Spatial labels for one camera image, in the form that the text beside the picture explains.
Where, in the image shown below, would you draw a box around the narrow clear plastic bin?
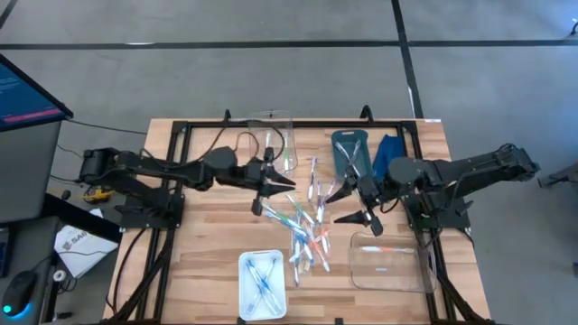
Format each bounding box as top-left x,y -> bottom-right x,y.
247,110 -> 298,175

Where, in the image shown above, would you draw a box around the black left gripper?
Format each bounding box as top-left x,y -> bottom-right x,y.
242,147 -> 298,217

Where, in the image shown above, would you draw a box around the black computer monitor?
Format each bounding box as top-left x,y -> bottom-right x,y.
0,52 -> 74,134

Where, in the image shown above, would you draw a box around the blue cloth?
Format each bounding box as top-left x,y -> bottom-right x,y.
372,134 -> 406,177

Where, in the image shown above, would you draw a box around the black computer mouse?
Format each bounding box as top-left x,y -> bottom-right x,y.
1,269 -> 38,318

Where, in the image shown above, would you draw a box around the orange toothbrush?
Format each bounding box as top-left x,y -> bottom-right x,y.
359,246 -> 415,254
313,227 -> 331,254
314,246 -> 331,274

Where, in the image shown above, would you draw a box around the grey stand leg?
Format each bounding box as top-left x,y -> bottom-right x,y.
537,161 -> 578,190

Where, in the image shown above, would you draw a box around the white plastic bin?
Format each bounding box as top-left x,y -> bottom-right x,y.
238,249 -> 288,321

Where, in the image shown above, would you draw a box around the wide clear plastic bin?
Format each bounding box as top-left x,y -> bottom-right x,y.
348,231 -> 438,293

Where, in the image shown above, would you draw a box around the black floor cables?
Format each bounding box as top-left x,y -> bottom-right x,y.
49,117 -> 150,159

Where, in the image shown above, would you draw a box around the black keyboard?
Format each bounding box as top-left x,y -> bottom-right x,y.
0,227 -> 13,279

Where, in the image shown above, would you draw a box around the white paper sheet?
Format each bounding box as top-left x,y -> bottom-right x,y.
53,208 -> 120,280

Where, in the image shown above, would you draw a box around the teal plastic bin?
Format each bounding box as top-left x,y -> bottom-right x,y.
331,129 -> 375,180

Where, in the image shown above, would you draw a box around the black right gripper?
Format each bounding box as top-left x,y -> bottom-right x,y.
325,165 -> 386,238

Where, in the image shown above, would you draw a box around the yellow cable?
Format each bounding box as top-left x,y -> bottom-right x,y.
82,186 -> 115,203

